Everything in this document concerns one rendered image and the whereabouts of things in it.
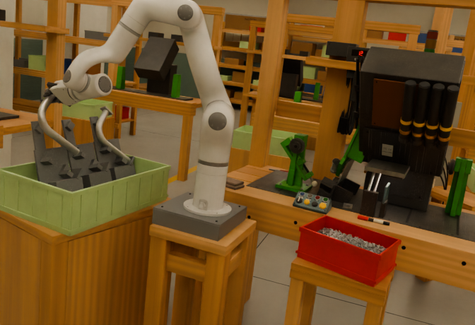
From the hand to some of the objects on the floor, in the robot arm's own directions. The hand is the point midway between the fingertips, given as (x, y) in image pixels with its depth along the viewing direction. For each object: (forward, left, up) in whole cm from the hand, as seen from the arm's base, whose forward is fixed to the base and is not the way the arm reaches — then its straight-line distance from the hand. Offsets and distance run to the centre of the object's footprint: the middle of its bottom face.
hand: (51, 96), depth 190 cm
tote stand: (+20, -8, -126) cm, 128 cm away
